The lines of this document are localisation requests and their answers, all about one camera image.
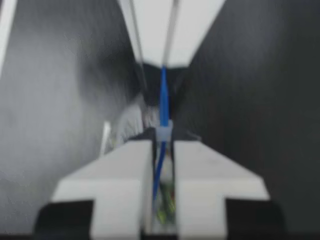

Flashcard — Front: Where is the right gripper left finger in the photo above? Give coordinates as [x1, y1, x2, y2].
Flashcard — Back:
[33, 139, 154, 240]

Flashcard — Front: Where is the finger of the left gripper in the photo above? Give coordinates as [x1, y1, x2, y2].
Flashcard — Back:
[163, 0, 226, 67]
[117, 0, 176, 65]

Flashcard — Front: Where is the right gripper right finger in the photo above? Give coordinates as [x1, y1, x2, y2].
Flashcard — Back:
[173, 141, 288, 240]

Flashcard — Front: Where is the clear zip bag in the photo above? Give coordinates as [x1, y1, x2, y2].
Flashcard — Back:
[98, 63, 204, 227]

